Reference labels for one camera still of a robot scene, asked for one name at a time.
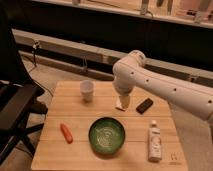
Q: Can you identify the green ceramic bowl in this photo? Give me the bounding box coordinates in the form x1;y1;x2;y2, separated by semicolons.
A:
88;117;126;155

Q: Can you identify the white ceramic cup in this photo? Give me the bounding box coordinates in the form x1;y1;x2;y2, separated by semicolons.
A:
80;80;94;102

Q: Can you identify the orange carrot toy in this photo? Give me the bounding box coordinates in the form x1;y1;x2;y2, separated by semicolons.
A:
60;124;73;144

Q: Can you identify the wooden table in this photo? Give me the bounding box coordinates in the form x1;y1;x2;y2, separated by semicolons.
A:
30;80;189;171

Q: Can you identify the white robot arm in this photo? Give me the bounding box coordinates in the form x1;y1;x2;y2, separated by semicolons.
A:
113;50;213;127

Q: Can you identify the black rectangular block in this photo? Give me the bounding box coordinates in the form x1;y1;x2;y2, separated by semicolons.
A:
136;98;153;114

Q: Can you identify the black office chair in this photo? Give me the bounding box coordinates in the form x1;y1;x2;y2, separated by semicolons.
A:
0;79;49;166

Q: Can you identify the white squeeze bottle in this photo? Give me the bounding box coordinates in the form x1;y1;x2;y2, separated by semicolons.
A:
148;120;162;162

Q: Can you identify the white rectangular block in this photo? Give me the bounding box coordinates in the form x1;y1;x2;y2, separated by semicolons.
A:
116;96;126;111

